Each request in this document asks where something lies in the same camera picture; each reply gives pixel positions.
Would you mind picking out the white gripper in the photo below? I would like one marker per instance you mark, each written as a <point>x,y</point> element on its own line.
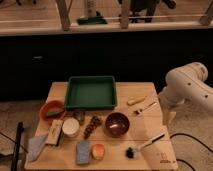
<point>168,115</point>

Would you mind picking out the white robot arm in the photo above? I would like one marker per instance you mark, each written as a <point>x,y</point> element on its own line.
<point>185,83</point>

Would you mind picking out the purple bowl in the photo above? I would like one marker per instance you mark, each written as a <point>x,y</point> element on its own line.
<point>117,124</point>

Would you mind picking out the green sponge in bowl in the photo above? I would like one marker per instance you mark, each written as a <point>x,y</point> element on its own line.
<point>54,113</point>

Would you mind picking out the orange bowl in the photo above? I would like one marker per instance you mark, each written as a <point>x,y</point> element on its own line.
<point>53,105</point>

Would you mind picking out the black dish brush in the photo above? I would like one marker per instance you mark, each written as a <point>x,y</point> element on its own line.
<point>132,151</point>

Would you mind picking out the small metal can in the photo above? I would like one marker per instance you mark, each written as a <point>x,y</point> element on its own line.
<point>79,115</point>

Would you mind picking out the green plastic tray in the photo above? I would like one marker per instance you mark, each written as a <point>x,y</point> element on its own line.
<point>91,93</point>

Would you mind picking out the blue grey sponge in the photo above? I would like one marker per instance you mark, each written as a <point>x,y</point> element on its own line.
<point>83,152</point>

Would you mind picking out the white cup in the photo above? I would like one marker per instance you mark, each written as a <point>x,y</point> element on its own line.
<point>71,127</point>

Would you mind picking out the beige box with black edge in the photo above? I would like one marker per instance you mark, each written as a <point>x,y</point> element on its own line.
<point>54,132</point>

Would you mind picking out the green base object background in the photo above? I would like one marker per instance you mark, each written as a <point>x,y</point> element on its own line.
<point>98,19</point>

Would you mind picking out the grey folded cloth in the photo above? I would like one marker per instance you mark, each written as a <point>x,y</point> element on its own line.
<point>35,147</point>

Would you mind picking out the black stand at left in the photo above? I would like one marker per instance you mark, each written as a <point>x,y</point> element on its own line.
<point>17,145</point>

